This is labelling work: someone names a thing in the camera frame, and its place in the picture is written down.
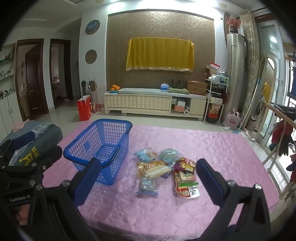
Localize small red snack packet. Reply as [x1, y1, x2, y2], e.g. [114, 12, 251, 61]
[179, 158, 197, 176]

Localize silver standing air conditioner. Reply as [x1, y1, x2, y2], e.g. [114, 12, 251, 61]
[222, 33, 246, 122]

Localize pink quilted mat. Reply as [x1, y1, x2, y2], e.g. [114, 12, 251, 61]
[43, 120, 279, 241]

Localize red artificial flowers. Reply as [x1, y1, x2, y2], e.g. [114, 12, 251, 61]
[225, 17, 242, 34]

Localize blue handled mop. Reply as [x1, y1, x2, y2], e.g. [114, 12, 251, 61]
[232, 77, 263, 135]

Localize pink gift bag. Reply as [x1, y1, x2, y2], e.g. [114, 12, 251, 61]
[223, 111, 241, 130]

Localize brown cardboard box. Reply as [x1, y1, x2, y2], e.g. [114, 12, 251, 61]
[186, 80, 208, 95]

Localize yellow cloth cover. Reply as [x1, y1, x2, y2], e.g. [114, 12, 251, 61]
[126, 37, 195, 73]

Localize round brown wall plate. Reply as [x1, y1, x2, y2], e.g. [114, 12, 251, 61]
[85, 49, 97, 64]

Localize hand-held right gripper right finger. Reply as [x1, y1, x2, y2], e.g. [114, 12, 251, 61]
[196, 158, 273, 241]

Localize red shopping bag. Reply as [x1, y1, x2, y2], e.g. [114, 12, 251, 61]
[77, 95, 92, 121]

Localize arched standing mirror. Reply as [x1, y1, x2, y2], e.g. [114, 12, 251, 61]
[246, 56, 282, 141]

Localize patterned beige curtain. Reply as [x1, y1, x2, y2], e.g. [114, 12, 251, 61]
[239, 11, 263, 133]

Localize red hanging clothes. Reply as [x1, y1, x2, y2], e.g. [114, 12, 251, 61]
[269, 120, 294, 157]

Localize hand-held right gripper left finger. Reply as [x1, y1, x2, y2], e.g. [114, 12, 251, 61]
[23, 158, 102, 241]

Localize blue grey snack packet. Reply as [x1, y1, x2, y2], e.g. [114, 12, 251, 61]
[136, 178, 160, 198]

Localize light blue cartoon snack packet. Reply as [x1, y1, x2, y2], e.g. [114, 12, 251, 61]
[134, 148, 160, 163]

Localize white wall cabinet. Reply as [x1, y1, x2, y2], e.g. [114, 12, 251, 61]
[0, 91, 20, 139]

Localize cream tv cabinet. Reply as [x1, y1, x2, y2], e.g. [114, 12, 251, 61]
[103, 88, 207, 120]

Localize white metal shelf rack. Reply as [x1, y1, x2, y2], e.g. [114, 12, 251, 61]
[204, 75, 230, 124]

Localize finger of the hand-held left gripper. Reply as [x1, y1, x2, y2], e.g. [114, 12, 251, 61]
[0, 146, 63, 178]
[0, 135, 36, 154]

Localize pale blue snack packet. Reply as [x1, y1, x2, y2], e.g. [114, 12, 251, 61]
[158, 148, 184, 164]

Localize blue plastic basket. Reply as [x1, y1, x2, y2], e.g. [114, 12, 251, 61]
[63, 119, 133, 186]

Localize brown wooden door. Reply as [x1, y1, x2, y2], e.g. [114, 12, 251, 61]
[15, 38, 50, 121]

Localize green folded cloth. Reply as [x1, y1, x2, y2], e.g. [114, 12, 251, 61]
[169, 87, 189, 95]

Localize red green snack packet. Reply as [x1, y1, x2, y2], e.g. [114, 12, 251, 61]
[173, 170, 201, 199]

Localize purple snack packet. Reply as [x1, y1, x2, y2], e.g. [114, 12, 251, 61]
[172, 160, 186, 172]

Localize orange snack packet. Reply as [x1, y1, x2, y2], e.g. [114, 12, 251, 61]
[136, 161, 163, 179]

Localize round blue wall plate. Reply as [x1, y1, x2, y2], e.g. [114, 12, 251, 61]
[85, 20, 100, 35]

